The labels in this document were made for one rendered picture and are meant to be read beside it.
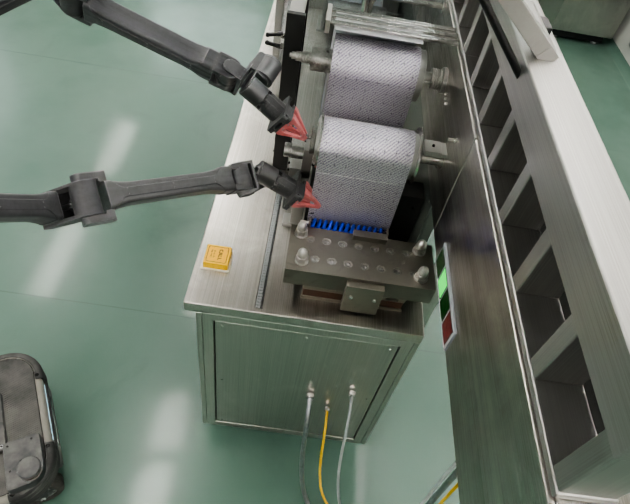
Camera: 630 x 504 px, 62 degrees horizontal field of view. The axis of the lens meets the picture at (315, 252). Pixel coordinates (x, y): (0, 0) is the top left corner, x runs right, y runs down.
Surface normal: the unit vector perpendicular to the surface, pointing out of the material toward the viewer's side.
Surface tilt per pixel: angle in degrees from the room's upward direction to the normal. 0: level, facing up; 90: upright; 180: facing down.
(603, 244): 0
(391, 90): 92
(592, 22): 90
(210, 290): 0
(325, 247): 0
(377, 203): 91
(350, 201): 91
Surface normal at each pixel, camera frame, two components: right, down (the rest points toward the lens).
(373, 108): -0.08, 0.77
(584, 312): -0.99, -0.15
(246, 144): 0.14, -0.65
